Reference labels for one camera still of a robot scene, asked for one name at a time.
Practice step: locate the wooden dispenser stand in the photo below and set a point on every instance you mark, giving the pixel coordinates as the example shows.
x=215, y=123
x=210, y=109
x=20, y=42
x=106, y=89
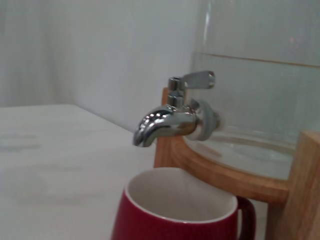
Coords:
x=305, y=187

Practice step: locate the red ceramic cup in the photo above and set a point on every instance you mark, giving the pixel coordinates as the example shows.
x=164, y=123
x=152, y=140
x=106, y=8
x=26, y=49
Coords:
x=180, y=220

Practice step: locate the glass water dispenser jar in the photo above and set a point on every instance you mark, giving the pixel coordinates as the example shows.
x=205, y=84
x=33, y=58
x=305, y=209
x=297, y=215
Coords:
x=262, y=87

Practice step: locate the chrome faucet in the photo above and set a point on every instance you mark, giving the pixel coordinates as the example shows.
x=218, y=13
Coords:
x=170, y=122

